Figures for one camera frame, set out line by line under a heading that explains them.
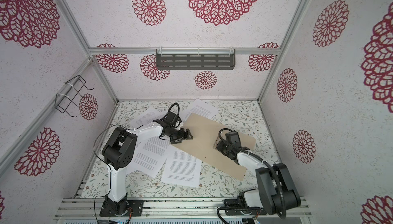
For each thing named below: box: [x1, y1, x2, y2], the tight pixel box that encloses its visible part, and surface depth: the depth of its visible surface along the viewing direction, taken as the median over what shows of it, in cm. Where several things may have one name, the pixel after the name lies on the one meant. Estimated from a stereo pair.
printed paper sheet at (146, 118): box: [124, 109, 168, 129], surface depth 112 cm
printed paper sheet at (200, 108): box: [181, 98, 220, 123], surface depth 117 cm
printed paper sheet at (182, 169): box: [160, 147, 202, 189], surface depth 89 cm
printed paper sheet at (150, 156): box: [126, 136, 176, 178], surface depth 92 cm
